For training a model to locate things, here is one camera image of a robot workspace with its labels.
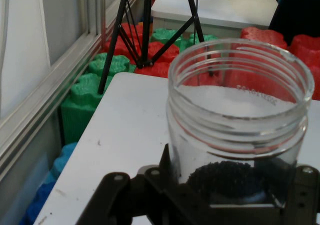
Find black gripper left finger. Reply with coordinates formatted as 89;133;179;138
76;142;211;225

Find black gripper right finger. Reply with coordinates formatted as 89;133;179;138
282;163;320;225

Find black seeds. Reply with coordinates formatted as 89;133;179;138
186;159;266;201

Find clear plastic jar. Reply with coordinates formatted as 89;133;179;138
165;37;316;209

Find blue foam block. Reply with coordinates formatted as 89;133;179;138
19;141;79;225

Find large red foam block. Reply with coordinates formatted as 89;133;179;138
286;34;320;101

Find red foam puzzle mat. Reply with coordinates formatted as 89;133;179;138
103;21;226;86

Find black tripod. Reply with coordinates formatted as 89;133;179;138
97;0;221;96

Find large black background object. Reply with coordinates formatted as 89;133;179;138
268;0;320;46

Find white background table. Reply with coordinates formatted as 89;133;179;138
150;0;280;39

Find aluminium wall rail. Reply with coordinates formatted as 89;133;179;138
0;0;154;184

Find white wall cable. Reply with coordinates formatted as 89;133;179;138
0;0;11;71

